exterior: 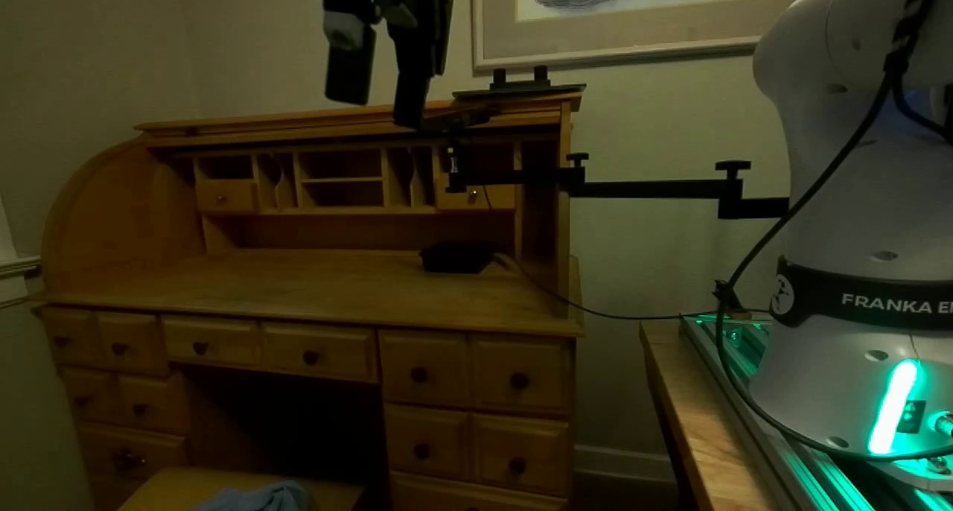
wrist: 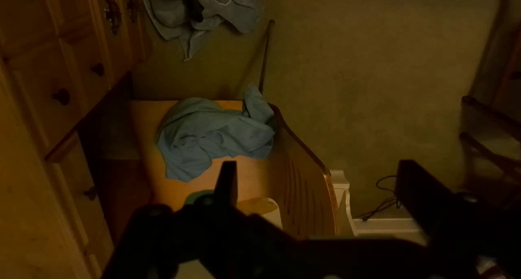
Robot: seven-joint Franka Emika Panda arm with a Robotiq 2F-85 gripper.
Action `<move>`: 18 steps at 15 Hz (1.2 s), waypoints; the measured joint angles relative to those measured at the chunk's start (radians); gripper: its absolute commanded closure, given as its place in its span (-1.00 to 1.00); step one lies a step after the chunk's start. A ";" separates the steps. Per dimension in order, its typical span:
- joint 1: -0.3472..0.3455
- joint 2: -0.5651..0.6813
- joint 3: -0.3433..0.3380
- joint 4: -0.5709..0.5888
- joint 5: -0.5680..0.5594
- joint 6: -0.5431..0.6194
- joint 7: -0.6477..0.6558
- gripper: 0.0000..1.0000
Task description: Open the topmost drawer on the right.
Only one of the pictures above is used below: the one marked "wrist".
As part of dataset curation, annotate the grey-blue crumpled cloth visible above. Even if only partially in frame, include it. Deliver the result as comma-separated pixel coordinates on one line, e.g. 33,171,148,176
141,0,263,61

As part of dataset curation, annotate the wooden drawer with two knobs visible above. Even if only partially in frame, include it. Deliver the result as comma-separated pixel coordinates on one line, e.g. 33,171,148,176
6,37,114,151

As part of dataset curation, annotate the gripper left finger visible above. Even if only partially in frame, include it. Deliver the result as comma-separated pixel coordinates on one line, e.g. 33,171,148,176
102,161,300,279

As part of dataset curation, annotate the black cable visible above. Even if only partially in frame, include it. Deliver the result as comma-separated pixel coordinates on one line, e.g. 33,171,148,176
353,175,403,222

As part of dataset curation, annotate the dark metal door handle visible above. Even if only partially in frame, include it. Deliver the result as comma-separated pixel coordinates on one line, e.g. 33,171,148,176
103,0,123,35

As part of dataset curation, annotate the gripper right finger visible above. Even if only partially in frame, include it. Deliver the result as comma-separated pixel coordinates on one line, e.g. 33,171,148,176
396,159,521,279

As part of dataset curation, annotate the blue cloth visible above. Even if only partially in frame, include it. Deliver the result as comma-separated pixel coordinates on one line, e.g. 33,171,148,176
156,85,280,183

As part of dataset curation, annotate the wooden chair with curved back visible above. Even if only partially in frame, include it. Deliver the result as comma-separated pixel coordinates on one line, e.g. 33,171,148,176
98,20,341,240

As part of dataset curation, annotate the wooden drawer with one knob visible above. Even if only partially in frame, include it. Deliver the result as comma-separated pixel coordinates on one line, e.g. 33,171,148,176
47,135,115,267

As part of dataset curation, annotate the dark wooden chair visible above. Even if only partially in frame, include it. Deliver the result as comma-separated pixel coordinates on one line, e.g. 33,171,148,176
459,0,521,208

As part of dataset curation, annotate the wooden dresser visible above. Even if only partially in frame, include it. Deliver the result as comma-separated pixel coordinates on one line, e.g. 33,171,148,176
0,0,154,279

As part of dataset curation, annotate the white moulding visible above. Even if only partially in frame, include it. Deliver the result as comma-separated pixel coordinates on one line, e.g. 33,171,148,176
329,170,429,245

